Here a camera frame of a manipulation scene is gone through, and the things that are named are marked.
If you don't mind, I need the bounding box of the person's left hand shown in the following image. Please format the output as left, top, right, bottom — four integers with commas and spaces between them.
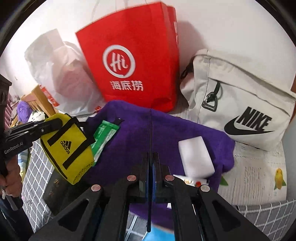
1, 156, 23, 197

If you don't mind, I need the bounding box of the grey checkered blanket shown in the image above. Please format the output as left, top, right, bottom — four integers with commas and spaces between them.
22, 141, 295, 240

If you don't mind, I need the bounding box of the blue tissue pack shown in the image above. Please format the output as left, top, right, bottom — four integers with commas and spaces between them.
142, 225, 175, 241

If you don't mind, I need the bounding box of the fruit print wet wipe packet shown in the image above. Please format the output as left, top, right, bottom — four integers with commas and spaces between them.
174, 174, 208, 188

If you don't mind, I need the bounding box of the grey Nike pouch bag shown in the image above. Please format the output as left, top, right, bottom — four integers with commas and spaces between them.
180, 49, 295, 151

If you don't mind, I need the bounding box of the purple plush toy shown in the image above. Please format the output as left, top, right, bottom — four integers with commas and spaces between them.
16, 101, 33, 123

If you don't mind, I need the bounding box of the red Haidilao paper bag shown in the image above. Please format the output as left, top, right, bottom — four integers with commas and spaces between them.
76, 1, 179, 113

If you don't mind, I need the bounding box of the white Miniso plastic bag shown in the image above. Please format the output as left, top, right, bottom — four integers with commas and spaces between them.
25, 29, 105, 116

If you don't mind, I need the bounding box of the newspaper with fruit print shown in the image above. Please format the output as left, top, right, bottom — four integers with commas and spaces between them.
211, 130, 287, 205

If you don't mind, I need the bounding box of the wooden headboard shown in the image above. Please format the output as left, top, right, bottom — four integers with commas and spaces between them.
21, 85, 56, 117

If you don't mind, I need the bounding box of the white dotted pillow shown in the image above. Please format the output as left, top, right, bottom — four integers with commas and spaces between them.
28, 110, 46, 123

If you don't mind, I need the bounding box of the green snack packet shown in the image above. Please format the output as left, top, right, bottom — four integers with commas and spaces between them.
91, 120, 120, 165

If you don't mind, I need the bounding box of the black card piece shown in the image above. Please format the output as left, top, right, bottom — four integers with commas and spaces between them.
113, 118, 124, 126

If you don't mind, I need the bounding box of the dark green tea box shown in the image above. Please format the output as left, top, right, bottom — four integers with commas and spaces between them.
43, 170, 90, 216

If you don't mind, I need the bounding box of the white sponge block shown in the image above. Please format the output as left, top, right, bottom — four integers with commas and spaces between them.
178, 137, 215, 179

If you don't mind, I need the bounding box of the purple towel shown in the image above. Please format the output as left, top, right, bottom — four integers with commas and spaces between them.
85, 99, 236, 230

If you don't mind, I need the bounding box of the yellow Adidas pouch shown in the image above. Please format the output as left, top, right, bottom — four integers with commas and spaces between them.
40, 113, 95, 185

